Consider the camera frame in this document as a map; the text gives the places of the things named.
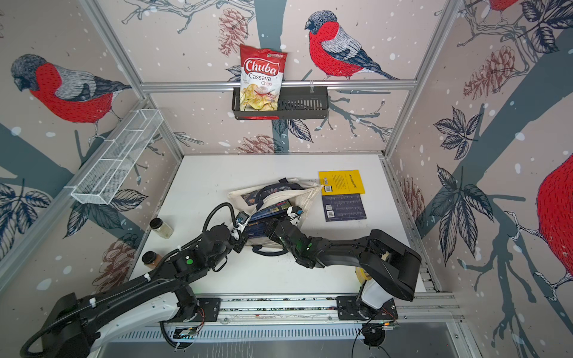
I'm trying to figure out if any black wall basket shelf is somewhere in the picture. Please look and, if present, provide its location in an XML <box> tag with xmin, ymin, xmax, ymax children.
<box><xmin>231</xmin><ymin>87</ymin><xmax>329</xmax><ymax>120</ymax></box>

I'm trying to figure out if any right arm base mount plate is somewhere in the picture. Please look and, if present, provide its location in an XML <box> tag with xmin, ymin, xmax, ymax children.
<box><xmin>336</xmin><ymin>295</ymin><xmax>398</xmax><ymax>321</ymax></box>

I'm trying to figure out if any dark navy grid-cover book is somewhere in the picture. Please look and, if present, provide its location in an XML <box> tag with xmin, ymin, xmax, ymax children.
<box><xmin>322</xmin><ymin>194</ymin><xmax>367</xmax><ymax>222</ymax></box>

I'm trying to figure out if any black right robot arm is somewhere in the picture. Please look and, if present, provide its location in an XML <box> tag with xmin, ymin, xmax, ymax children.
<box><xmin>266</xmin><ymin>219</ymin><xmax>422</xmax><ymax>301</ymax></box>

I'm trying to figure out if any yellow paperback book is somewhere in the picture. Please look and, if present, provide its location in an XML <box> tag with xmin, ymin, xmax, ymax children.
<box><xmin>319</xmin><ymin>170</ymin><xmax>366</xmax><ymax>196</ymax></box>

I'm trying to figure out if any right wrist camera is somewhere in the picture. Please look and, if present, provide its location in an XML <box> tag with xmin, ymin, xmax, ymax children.
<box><xmin>287</xmin><ymin>206</ymin><xmax>304</xmax><ymax>219</ymax></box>

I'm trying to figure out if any clear spice jar black lid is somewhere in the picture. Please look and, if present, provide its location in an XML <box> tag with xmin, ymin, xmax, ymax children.
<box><xmin>149</xmin><ymin>217</ymin><xmax>174</xmax><ymax>240</ymax></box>

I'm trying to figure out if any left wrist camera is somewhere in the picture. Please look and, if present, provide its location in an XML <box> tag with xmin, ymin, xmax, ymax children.
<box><xmin>234</xmin><ymin>211</ymin><xmax>251</xmax><ymax>231</ymax></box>

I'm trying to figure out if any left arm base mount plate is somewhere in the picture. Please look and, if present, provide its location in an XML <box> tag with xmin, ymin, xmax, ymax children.
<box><xmin>168</xmin><ymin>298</ymin><xmax>222</xmax><ymax>323</ymax></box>

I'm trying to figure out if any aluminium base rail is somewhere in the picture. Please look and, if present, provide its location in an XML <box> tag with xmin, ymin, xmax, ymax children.
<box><xmin>91</xmin><ymin>291</ymin><xmax>466</xmax><ymax>327</ymax></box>

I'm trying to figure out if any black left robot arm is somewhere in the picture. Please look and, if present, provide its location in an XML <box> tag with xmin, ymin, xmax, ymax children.
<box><xmin>19</xmin><ymin>224</ymin><xmax>246</xmax><ymax>357</ymax></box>

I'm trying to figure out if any red Chuba cassava chips bag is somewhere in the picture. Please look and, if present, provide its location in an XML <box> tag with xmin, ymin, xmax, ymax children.
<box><xmin>239</xmin><ymin>45</ymin><xmax>287</xmax><ymax>112</ymax></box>

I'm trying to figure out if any cream canvas tote bag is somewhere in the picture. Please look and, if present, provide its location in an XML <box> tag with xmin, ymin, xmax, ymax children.
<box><xmin>228</xmin><ymin>178</ymin><xmax>322</xmax><ymax>257</ymax></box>

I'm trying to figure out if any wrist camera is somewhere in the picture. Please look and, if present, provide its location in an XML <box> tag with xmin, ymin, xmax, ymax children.
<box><xmin>287</xmin><ymin>206</ymin><xmax>304</xmax><ymax>219</ymax></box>
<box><xmin>234</xmin><ymin>211</ymin><xmax>251</xmax><ymax>231</ymax></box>

